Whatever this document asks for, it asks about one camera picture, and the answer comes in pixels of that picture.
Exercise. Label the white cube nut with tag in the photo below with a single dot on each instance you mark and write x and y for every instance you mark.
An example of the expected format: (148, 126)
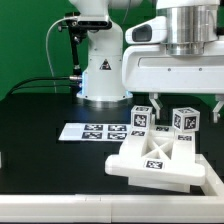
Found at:
(141, 117)

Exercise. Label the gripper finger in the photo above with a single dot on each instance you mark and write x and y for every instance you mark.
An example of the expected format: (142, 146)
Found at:
(220, 103)

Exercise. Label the black camera on stand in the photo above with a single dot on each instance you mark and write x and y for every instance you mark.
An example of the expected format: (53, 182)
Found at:
(78, 23)

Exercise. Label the white L-shaped border fence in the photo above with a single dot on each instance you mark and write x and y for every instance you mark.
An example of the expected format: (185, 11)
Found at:
(207, 208)

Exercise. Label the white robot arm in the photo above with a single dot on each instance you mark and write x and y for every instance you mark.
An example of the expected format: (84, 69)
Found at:
(180, 50)

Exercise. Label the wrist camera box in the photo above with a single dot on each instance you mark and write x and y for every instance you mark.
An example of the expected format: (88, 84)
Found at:
(150, 32)

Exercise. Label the white flat chair back panel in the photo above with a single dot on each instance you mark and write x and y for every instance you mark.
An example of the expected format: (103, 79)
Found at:
(94, 132)

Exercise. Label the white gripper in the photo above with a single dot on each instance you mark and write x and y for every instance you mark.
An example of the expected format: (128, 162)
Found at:
(148, 68)

